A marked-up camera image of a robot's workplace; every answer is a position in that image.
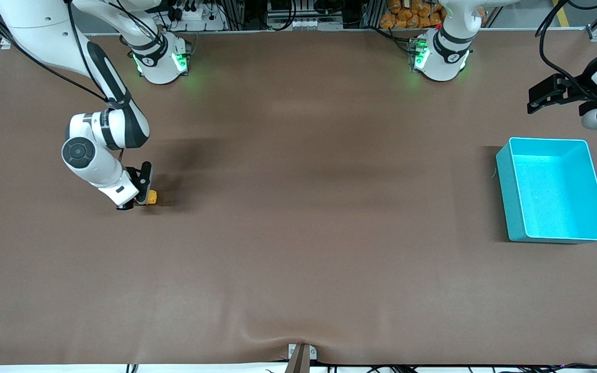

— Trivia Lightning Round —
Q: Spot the brown table mat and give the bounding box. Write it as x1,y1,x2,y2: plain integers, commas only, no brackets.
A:
0,28,597,366

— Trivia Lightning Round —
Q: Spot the green lit controller board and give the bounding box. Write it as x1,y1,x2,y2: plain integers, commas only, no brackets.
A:
408,36,430,73

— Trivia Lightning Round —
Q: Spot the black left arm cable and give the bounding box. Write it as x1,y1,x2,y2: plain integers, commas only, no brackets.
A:
538,0,597,100

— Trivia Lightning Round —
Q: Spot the teal plastic storage bin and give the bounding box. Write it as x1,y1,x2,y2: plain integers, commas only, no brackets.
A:
495,137,597,244

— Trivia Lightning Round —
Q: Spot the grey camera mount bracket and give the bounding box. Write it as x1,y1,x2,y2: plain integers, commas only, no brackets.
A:
285,343,318,373

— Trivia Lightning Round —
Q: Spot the bag of orange items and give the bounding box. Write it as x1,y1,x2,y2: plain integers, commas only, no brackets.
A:
379,0,487,30

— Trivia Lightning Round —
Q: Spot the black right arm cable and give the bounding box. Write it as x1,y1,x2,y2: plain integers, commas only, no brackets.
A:
0,0,125,107

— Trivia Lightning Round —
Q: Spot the white power strip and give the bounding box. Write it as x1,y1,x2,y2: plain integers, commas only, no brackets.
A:
166,4,228,32

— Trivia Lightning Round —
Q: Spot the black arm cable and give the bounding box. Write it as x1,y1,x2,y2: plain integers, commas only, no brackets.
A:
538,0,597,100
0,0,125,107

